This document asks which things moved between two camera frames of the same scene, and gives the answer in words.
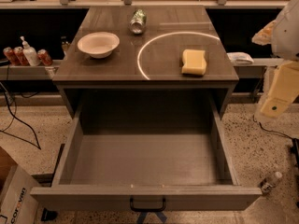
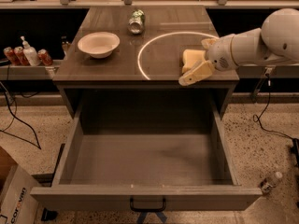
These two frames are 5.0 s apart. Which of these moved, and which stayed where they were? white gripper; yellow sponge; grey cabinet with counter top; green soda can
Moved: white gripper
Stayed: yellow sponge; grey cabinet with counter top; green soda can
